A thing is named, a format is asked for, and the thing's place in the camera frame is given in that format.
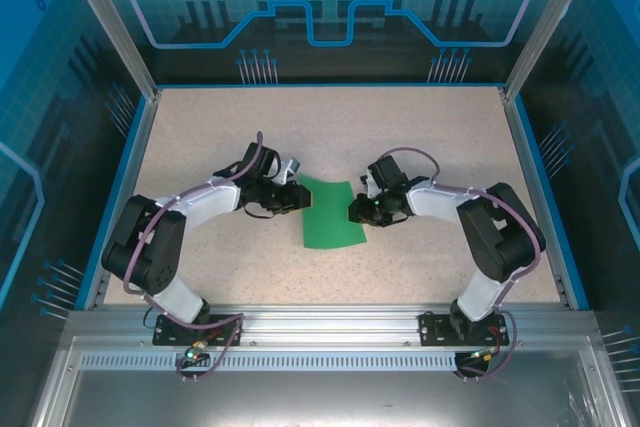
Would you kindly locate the green paper sheet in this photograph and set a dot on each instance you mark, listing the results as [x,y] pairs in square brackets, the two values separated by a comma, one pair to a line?
[330,217]

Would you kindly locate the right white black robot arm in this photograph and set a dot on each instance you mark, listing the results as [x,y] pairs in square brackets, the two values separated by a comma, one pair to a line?
[500,242]

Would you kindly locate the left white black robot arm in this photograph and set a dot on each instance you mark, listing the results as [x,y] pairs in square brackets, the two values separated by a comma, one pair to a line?
[150,247]

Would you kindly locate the metal sheet panel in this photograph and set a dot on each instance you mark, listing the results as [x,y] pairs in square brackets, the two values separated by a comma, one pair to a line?
[325,402]

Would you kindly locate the aluminium mounting beam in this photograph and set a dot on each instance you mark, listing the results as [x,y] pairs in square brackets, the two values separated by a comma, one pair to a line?
[325,322]

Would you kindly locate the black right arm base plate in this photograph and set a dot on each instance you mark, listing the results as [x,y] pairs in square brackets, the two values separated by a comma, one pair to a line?
[430,329]

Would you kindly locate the aluminium side rail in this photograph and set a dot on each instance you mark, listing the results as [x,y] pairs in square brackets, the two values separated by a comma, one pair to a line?
[139,147]
[523,147]

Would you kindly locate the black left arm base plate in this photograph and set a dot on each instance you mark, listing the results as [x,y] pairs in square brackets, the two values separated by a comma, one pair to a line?
[162,334]

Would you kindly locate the aluminium frame post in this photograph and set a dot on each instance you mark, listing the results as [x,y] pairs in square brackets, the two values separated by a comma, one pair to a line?
[540,22]
[117,22]

